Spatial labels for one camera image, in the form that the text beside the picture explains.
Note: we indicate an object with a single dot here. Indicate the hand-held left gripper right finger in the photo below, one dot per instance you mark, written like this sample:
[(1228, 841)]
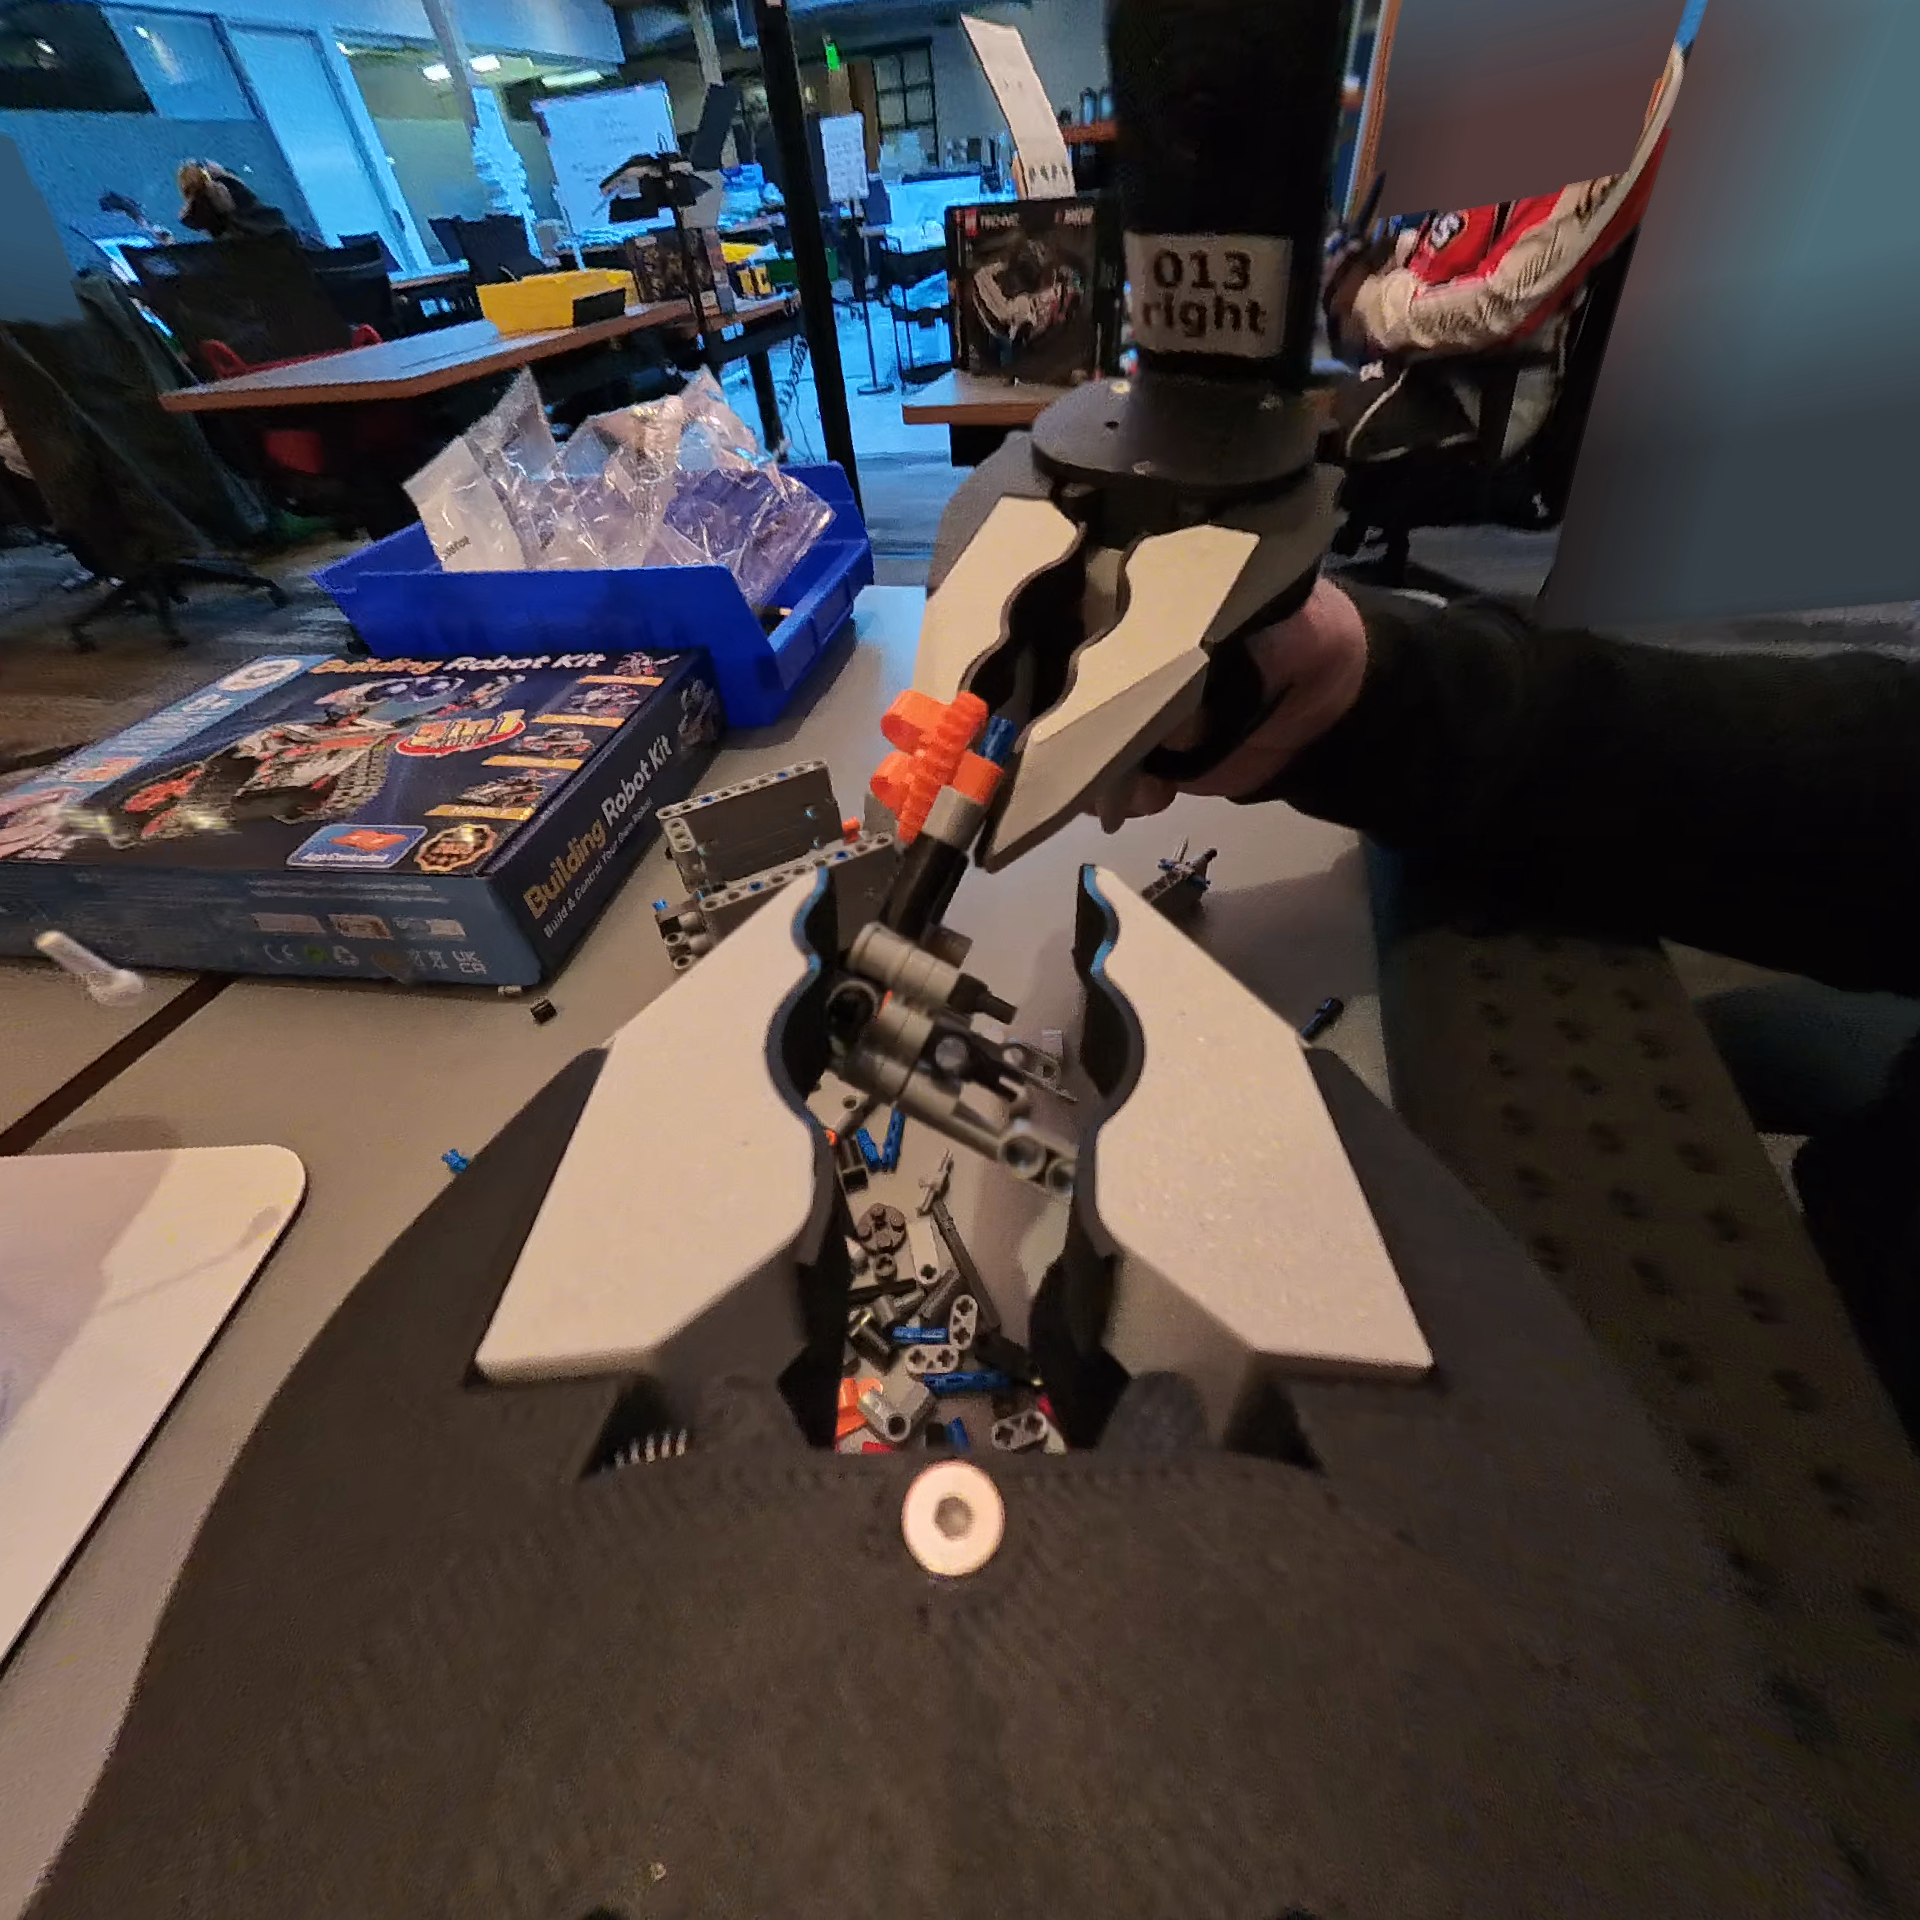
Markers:
[(1247, 1200)]

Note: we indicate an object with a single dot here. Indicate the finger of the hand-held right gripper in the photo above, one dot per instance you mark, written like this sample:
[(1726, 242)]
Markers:
[(1155, 644), (986, 601)]

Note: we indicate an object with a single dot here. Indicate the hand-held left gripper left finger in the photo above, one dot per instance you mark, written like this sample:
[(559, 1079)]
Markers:
[(646, 1200)]

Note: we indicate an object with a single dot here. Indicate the grey and orange toy assembly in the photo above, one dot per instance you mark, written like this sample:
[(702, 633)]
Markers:
[(930, 1035)]

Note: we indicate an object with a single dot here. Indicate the person's right forearm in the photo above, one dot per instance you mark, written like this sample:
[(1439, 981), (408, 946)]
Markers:
[(1620, 779)]

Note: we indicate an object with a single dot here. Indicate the person's right hand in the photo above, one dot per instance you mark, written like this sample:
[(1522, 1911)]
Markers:
[(1306, 690)]

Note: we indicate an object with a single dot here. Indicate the small black connector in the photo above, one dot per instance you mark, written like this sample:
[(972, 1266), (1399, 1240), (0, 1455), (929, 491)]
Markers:
[(1180, 875)]

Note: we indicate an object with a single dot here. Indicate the black product box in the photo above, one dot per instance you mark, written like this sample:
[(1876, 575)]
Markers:
[(1030, 295)]

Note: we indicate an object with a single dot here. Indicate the pile of small building parts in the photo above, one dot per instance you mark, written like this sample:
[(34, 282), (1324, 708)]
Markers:
[(902, 1322)]

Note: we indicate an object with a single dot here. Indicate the black studded panel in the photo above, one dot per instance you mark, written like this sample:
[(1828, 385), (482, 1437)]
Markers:
[(1620, 1200)]

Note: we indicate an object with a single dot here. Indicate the blue plastic bin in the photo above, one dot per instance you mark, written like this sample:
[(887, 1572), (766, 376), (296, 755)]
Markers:
[(601, 631)]

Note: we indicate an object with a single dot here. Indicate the clear plastic bags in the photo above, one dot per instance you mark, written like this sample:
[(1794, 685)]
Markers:
[(601, 481)]

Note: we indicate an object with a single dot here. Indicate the black pole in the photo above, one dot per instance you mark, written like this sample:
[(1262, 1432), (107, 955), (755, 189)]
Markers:
[(795, 240)]

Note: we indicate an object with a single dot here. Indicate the blue robot kit box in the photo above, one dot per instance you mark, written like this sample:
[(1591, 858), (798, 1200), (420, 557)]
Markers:
[(362, 812)]

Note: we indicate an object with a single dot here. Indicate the yellow bin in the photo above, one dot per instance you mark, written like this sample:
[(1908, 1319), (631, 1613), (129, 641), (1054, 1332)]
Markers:
[(556, 300)]

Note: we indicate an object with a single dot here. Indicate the white book stand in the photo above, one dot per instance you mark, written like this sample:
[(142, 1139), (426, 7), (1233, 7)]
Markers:
[(121, 1322)]

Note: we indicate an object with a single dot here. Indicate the long wooden table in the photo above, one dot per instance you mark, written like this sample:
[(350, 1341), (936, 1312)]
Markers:
[(450, 362)]

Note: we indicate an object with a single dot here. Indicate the white board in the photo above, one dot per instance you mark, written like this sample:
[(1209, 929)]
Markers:
[(611, 151)]

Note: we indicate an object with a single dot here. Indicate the white plastic pin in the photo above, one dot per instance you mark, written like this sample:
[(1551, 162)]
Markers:
[(84, 961)]

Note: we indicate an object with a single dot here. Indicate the black office chair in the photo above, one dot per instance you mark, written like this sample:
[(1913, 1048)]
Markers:
[(121, 451)]

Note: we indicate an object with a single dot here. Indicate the grey perforated frame piece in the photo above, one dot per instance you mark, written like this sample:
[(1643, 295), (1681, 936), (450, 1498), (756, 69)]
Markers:
[(751, 841)]

